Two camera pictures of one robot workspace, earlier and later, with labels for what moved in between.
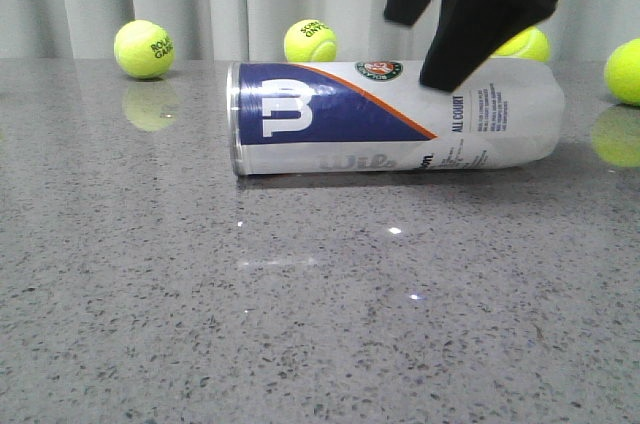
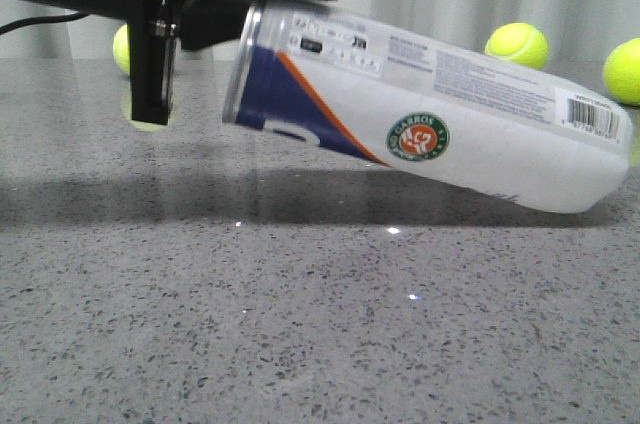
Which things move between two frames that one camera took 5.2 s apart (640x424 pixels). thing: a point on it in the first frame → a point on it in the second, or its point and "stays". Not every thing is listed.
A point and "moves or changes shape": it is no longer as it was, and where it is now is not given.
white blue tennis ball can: [368, 116] moves or changes shape
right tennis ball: [530, 43] stays
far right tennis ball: [622, 74] stays
